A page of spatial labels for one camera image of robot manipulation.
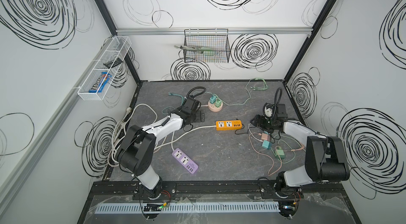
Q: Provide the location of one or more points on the orange power strip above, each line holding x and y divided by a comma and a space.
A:
228, 125

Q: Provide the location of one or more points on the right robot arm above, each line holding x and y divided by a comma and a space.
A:
325, 159

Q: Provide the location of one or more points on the purple power strip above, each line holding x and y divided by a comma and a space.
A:
185, 161

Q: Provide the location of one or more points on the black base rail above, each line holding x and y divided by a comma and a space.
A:
267, 189

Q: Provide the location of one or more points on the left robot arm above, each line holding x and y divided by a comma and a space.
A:
135, 151

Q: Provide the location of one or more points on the white wire wall basket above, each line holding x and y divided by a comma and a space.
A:
114, 47

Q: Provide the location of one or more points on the green plug adapter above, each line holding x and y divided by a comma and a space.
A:
218, 103

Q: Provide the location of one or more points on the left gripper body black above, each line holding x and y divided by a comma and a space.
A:
193, 115

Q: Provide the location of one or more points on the round pink power strip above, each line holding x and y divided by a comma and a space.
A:
214, 108

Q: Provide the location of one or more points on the black wire wall basket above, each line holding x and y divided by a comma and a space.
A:
216, 39

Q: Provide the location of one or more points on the black remote control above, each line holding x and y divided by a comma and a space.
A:
113, 63

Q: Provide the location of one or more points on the grey slotted cable duct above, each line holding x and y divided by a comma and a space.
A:
189, 207

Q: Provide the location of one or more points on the metal tongs in basket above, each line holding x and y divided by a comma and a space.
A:
202, 50

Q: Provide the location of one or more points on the teal plug adapter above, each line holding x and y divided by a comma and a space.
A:
266, 145
213, 99

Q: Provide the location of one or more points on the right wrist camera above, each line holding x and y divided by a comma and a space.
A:
268, 110

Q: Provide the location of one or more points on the blue candy packet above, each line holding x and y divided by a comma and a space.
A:
100, 83

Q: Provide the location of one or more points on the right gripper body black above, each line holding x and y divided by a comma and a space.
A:
258, 121

